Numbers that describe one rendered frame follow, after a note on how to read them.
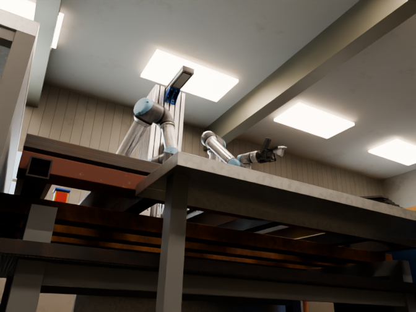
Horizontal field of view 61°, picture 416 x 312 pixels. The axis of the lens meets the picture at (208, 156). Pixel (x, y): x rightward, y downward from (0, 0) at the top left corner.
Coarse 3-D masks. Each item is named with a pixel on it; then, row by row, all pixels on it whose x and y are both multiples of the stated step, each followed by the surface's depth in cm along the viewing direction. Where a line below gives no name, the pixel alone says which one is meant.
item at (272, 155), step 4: (256, 152) 241; (260, 152) 245; (264, 152) 237; (268, 152) 236; (272, 152) 237; (256, 156) 240; (260, 156) 243; (264, 156) 237; (268, 156) 235; (272, 156) 236; (260, 160) 243; (264, 160) 240; (268, 160) 239
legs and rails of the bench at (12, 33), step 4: (0, 28) 78; (4, 28) 78; (8, 28) 78; (0, 32) 77; (4, 32) 78; (8, 32) 78; (12, 32) 79; (0, 36) 77; (4, 36) 78; (8, 36) 78; (12, 36) 78; (0, 40) 78; (4, 40) 78; (8, 40) 78; (12, 40) 78; (0, 44) 79; (4, 44) 79; (8, 44) 79
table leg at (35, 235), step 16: (48, 208) 87; (32, 224) 84; (48, 224) 86; (32, 240) 83; (48, 240) 85; (16, 272) 79; (32, 272) 81; (16, 288) 78; (32, 288) 80; (16, 304) 78; (32, 304) 79
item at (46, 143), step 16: (32, 144) 90; (48, 144) 92; (64, 144) 94; (80, 160) 96; (96, 160) 96; (112, 160) 99; (128, 160) 101; (144, 160) 104; (16, 192) 126; (208, 224) 162
